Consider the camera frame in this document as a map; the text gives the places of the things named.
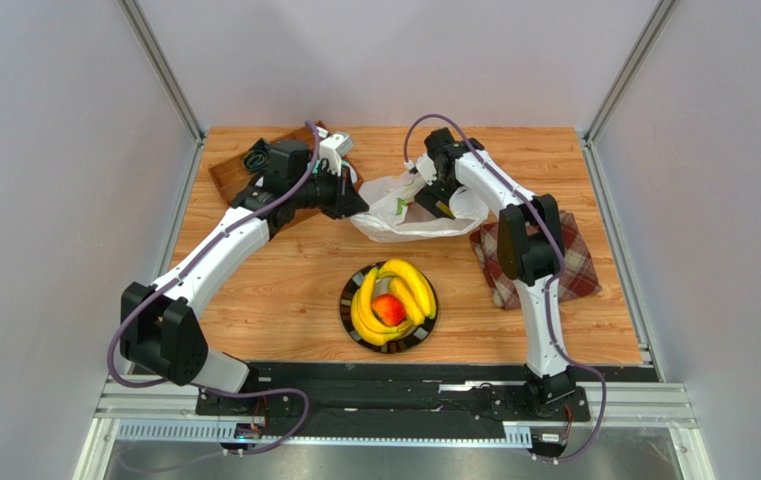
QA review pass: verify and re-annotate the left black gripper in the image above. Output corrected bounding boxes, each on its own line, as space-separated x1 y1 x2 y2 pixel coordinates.
291 163 369 221

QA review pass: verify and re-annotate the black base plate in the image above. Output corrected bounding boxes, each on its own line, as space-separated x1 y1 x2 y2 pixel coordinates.
195 361 596 440

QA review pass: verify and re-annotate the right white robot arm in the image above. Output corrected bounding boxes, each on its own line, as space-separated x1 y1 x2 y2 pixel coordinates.
410 128 575 419

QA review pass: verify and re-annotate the aluminium frame rail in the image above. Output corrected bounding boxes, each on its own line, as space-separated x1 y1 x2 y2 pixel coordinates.
74 365 713 479

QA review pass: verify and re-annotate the yellow banana bunch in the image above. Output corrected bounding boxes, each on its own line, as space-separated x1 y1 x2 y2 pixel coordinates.
378 259 437 325
351 267 414 347

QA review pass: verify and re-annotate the red fake apple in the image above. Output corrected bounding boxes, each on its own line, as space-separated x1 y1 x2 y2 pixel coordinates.
371 293 407 327

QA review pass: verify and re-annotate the white plastic bag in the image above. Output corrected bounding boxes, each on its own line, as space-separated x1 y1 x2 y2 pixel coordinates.
350 173 489 243

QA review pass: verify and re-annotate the purple cable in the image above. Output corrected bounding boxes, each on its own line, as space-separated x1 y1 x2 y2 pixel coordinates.
106 119 323 461
403 113 609 465

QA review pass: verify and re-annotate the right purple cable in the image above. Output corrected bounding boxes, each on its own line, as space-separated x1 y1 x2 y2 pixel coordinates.
403 113 609 465

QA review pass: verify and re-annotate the red plaid cloth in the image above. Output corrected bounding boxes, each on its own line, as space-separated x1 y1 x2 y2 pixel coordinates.
469 211 601 310

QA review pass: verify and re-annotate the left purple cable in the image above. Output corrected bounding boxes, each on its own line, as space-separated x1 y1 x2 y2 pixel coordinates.
106 119 323 461

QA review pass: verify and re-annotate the round patterned ceramic plate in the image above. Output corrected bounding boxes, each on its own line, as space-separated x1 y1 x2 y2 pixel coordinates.
339 261 439 355

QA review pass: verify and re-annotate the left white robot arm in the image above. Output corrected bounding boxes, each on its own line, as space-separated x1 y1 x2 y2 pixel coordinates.
111 132 368 393

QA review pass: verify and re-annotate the wooden divided tray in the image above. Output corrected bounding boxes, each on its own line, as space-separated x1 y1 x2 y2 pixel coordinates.
209 122 362 234

